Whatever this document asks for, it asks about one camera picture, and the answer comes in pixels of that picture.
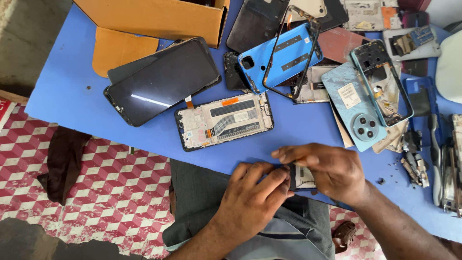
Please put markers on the thin black phone mid frame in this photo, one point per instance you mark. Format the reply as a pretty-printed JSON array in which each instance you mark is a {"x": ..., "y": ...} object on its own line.
[{"x": 267, "y": 83}]

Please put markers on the person's grey trousers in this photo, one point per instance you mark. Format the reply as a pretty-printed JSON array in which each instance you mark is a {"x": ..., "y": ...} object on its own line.
[{"x": 198, "y": 195}]

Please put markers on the person's right hand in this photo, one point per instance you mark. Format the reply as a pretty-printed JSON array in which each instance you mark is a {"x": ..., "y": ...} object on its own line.
[{"x": 335, "y": 173}]

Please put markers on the maroon phone back cover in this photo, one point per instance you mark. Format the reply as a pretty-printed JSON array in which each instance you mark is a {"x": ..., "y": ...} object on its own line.
[{"x": 415, "y": 14}]

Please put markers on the person's right fingers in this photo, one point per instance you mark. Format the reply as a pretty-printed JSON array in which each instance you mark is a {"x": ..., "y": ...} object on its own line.
[{"x": 296, "y": 151}]

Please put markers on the reddish brown phone back cover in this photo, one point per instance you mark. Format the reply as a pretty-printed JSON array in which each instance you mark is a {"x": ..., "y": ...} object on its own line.
[{"x": 337, "y": 45}]

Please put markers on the red and white sign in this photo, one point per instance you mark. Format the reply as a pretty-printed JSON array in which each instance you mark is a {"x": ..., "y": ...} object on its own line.
[{"x": 4, "y": 112}]

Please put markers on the small dark phone frame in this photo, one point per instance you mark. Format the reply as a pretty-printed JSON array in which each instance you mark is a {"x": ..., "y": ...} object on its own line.
[{"x": 305, "y": 182}]

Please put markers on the brown cardboard flap piece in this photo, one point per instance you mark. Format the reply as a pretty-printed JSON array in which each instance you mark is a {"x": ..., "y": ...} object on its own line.
[{"x": 119, "y": 50}]

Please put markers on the large black phone screen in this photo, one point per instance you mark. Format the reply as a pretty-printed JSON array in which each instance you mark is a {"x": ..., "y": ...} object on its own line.
[{"x": 162, "y": 81}]

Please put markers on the beige phone back cover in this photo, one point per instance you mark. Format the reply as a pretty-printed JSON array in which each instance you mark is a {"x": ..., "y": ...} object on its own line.
[{"x": 310, "y": 7}]

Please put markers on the cracked small black screen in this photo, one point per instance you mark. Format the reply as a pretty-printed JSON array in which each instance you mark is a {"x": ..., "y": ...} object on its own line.
[{"x": 232, "y": 72}]

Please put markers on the person's left hand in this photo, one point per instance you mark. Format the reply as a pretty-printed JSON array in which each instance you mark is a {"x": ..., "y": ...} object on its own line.
[{"x": 245, "y": 209}]

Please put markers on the black phone screen panel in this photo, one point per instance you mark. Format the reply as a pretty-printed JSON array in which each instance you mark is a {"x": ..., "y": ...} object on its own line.
[{"x": 119, "y": 72}]

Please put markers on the silver phone display assembly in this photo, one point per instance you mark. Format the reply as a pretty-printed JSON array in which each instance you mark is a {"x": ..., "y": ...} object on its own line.
[{"x": 314, "y": 88}]

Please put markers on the small black screw part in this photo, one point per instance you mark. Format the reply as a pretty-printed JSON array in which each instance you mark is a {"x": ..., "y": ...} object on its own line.
[{"x": 381, "y": 181}]

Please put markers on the brown sandal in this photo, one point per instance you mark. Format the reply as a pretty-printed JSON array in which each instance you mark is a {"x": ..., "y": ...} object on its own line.
[{"x": 343, "y": 236}]

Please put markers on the pale blue round-camera back cover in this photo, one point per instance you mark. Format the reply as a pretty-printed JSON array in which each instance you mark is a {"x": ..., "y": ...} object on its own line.
[{"x": 348, "y": 104}]

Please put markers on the dark grey phone back panel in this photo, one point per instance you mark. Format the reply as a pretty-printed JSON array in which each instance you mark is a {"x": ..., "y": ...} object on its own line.
[{"x": 252, "y": 25}]

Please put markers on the white phone display back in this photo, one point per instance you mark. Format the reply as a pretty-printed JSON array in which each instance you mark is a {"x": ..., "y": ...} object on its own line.
[{"x": 364, "y": 14}]

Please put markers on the teal phone frame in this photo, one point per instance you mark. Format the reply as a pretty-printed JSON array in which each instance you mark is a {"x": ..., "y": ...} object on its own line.
[{"x": 382, "y": 72}]

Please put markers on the open phone frame silver inside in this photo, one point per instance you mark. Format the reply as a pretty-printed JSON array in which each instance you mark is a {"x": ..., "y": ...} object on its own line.
[{"x": 225, "y": 121}]

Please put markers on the blue circuit board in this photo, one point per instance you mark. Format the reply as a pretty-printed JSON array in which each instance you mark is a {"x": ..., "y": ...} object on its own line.
[{"x": 422, "y": 35}]

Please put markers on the small metal phone parts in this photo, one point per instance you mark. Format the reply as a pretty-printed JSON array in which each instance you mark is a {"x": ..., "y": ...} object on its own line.
[{"x": 415, "y": 166}]

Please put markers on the brown cardboard box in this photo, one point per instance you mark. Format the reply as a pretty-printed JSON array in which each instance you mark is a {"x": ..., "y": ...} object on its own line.
[{"x": 151, "y": 16}]

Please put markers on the bright blue phone back cover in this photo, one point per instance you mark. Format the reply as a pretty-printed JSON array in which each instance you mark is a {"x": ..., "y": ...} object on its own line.
[{"x": 285, "y": 54}]

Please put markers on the white rounded object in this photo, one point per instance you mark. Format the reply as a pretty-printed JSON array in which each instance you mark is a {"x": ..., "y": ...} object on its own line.
[{"x": 451, "y": 68}]

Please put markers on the dark blue phone case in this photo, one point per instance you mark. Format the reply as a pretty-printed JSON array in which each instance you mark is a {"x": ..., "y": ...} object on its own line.
[{"x": 420, "y": 101}]

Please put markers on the heap of phone parts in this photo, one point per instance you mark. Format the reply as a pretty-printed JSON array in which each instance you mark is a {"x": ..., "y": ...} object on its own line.
[{"x": 453, "y": 169}]

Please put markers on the dark brown cloth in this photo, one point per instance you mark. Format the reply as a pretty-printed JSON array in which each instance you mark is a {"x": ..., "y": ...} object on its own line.
[{"x": 65, "y": 162}]

